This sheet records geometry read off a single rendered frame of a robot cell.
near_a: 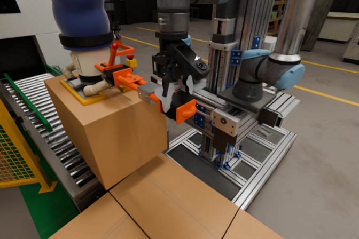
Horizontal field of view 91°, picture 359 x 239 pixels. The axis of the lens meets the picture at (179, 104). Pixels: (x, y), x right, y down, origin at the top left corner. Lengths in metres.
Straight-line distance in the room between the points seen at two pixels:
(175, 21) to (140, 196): 0.92
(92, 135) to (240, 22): 0.91
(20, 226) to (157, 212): 1.23
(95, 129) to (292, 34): 0.81
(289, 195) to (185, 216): 1.16
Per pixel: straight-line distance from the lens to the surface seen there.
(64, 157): 1.49
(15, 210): 2.13
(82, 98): 0.90
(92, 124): 0.76
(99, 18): 0.89
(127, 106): 0.80
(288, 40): 0.78
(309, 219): 1.92
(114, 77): 0.74
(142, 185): 1.15
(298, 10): 0.77
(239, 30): 1.11
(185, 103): 0.49
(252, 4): 1.07
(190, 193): 1.10
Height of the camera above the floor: 1.48
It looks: 32 degrees down
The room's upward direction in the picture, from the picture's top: straight up
